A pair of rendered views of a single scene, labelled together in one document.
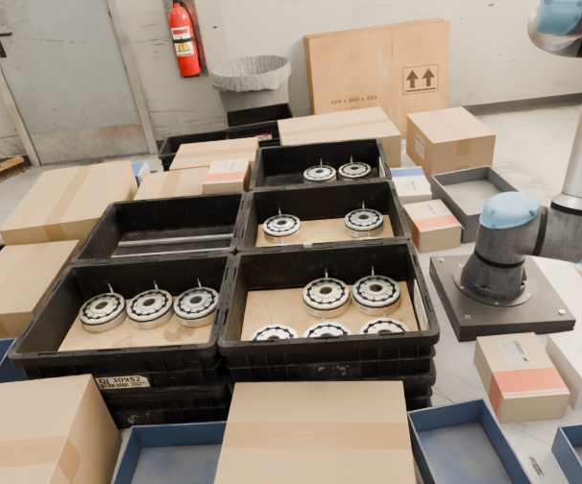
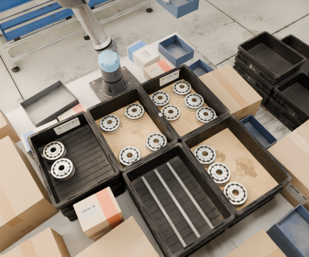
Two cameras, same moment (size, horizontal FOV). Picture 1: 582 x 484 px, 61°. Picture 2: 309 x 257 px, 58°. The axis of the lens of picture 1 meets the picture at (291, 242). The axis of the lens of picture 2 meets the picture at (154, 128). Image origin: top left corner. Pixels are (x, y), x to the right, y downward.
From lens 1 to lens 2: 1.59 m
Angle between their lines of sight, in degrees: 78
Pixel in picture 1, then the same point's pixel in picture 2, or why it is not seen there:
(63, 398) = (280, 149)
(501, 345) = (153, 74)
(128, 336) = (235, 174)
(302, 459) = (237, 86)
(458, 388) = not seen: hidden behind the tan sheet
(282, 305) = (181, 128)
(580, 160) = (99, 28)
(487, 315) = (136, 84)
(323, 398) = (216, 91)
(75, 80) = not seen: outside the picture
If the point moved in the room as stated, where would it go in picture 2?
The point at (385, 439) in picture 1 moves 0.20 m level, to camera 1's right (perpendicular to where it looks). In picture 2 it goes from (217, 74) to (194, 55)
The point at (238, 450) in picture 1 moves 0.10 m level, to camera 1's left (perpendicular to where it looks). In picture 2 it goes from (247, 100) to (261, 112)
